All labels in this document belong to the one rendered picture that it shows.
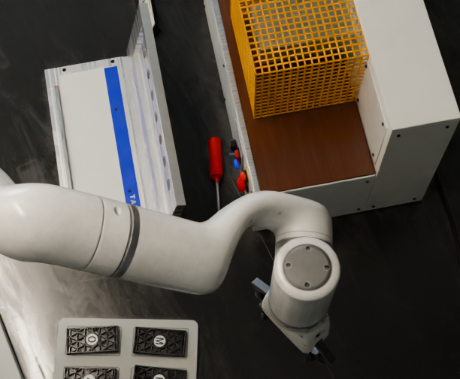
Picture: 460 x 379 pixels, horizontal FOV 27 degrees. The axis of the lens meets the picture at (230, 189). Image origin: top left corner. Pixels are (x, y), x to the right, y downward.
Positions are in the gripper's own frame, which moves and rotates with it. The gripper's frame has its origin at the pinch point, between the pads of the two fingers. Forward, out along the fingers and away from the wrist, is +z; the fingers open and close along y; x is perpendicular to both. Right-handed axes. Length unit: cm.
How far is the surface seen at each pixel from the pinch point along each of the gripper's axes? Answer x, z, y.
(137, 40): -24, 21, 67
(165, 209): -5.6, 26.7, 37.7
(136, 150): -11, 33, 54
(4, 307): 29, 37, 47
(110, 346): 18.8, 35.0, 26.3
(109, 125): -11, 33, 62
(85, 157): -2, 34, 60
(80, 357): 24, 36, 29
